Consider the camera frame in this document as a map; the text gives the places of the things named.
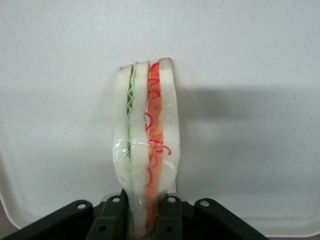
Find triangle sandwich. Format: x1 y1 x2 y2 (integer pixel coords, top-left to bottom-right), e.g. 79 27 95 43
111 56 182 240

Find beige plastic tray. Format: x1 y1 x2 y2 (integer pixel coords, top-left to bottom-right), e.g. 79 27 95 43
0 0 320 238

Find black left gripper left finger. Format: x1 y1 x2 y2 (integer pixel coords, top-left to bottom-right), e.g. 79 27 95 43
0 188 132 240

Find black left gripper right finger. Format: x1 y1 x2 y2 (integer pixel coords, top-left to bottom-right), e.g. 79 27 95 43
156 192 270 240

